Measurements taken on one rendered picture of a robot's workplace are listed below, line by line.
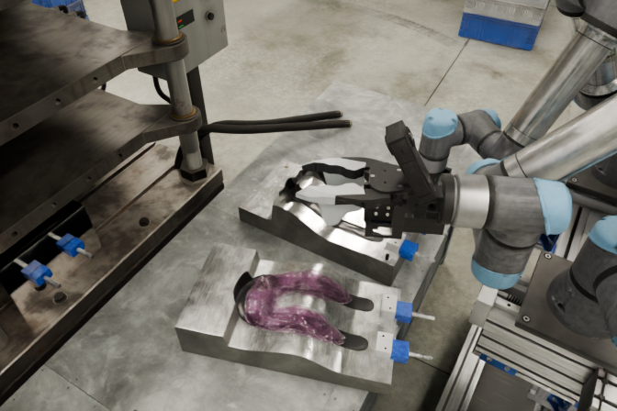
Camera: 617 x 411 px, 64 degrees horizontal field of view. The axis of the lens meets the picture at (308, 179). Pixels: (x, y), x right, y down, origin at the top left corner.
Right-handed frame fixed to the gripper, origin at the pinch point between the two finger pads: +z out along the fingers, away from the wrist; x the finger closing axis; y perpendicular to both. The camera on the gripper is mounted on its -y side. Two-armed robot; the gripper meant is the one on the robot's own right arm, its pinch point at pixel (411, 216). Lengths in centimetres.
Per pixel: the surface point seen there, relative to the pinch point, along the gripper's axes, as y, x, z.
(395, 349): 11.1, -38.2, 3.6
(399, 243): 1.0, -12.0, -1.3
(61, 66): -88, -32, -38
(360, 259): -7.4, -17.6, 4.3
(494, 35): -34, 309, 82
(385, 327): 6.6, -33.2, 5.0
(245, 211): -45.2, -17.5, 5.1
